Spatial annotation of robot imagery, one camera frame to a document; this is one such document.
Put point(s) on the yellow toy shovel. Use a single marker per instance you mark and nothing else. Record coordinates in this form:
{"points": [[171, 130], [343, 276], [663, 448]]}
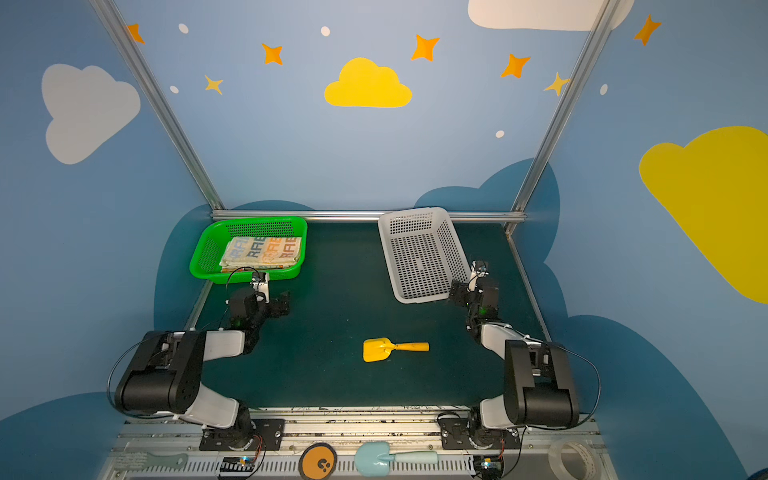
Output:
{"points": [[379, 349]]}

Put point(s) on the orange black round disc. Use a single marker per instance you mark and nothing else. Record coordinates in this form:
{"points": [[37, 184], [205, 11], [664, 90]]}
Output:
{"points": [[318, 462]]}

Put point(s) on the light blue toy shovel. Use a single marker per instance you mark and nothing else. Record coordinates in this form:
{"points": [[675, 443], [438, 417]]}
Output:
{"points": [[374, 459]]}

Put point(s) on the left electronics board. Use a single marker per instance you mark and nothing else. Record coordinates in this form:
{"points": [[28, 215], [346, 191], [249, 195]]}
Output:
{"points": [[239, 467]]}

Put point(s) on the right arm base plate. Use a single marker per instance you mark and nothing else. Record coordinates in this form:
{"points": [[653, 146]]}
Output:
{"points": [[465, 433]]}

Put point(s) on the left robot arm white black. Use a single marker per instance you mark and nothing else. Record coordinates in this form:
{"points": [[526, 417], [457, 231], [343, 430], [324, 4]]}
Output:
{"points": [[164, 376]]}

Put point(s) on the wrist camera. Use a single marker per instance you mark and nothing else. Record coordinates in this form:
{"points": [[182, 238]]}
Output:
{"points": [[260, 284], [479, 270]]}

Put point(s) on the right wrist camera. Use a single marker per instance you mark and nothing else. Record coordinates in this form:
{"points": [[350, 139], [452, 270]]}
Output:
{"points": [[479, 270]]}

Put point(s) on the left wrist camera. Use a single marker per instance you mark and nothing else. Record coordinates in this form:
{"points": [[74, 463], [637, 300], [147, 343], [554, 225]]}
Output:
{"points": [[260, 284]]}

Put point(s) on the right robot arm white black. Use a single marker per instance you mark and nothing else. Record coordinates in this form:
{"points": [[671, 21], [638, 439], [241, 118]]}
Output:
{"points": [[538, 386]]}

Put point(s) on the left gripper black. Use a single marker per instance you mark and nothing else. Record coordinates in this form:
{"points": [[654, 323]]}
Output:
{"points": [[278, 303]]}

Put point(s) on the electronics board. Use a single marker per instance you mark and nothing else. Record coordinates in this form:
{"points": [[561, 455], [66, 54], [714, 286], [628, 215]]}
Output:
{"points": [[487, 467], [239, 467]]}

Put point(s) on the green plastic basket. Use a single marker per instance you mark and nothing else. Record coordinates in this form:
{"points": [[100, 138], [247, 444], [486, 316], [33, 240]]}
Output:
{"points": [[215, 238]]}

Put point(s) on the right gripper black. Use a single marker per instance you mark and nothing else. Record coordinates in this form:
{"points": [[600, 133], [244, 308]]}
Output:
{"points": [[459, 291]]}

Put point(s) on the right electronics board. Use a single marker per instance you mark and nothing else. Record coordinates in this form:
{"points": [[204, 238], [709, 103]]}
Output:
{"points": [[487, 467]]}

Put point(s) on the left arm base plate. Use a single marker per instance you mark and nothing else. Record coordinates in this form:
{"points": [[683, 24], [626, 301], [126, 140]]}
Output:
{"points": [[257, 434]]}

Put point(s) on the white plastic basket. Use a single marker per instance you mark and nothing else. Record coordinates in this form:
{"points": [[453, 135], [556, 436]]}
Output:
{"points": [[423, 254]]}

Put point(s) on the beige lettered towel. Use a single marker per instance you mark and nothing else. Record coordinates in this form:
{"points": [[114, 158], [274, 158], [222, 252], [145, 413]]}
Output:
{"points": [[242, 251]]}

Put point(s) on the clear tape roll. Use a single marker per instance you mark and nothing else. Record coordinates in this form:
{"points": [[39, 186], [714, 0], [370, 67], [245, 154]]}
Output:
{"points": [[572, 460]]}

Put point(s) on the teal patterned towel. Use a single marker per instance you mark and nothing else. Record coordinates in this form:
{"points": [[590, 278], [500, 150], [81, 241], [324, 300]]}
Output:
{"points": [[258, 267]]}

